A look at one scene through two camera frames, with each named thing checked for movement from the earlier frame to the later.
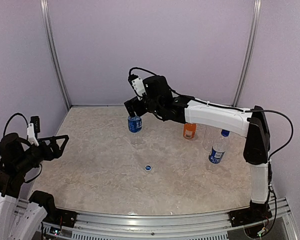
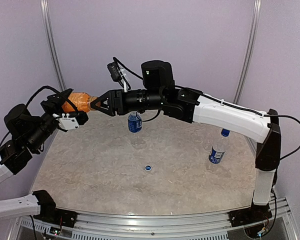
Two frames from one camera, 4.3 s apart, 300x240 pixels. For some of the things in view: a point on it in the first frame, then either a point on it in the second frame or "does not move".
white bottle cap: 148,167 does not move
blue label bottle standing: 219,148 does not move
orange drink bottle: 189,130 -> 81,100
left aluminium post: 52,48 does not move
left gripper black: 55,152 -> 55,99
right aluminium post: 250,51 does not move
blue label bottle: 135,128 does not move
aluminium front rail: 200,226 does not move
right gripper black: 140,110 -> 113,96
